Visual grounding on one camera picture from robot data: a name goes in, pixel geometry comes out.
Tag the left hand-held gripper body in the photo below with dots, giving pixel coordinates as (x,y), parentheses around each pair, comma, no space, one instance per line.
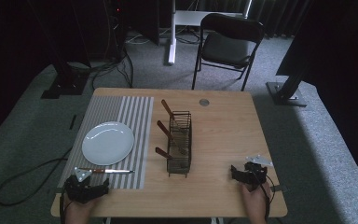
(76,190)

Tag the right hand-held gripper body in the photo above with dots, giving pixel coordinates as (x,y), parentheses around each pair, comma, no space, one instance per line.
(256,172)

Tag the grey metal table tab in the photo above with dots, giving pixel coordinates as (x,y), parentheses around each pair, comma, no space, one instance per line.
(278,188)

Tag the white round plate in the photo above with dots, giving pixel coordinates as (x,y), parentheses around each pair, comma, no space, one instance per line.
(108,143)

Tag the small black floor strip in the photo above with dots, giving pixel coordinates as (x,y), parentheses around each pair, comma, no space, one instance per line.
(72,122)

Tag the grey striped placemat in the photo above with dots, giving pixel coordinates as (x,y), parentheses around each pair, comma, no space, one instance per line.
(138,124)

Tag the grey round table grommet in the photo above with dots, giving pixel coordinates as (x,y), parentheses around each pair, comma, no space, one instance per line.
(204,102)

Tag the black metal stand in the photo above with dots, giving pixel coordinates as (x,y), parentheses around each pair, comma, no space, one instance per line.
(285,96)
(63,85)

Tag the black folding chair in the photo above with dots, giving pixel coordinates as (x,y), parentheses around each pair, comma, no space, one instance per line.
(227,46)

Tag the dark curtain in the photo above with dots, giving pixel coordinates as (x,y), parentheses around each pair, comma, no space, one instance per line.
(276,15)

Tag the white desk frame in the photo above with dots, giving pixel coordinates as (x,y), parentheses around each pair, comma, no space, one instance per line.
(171,46)

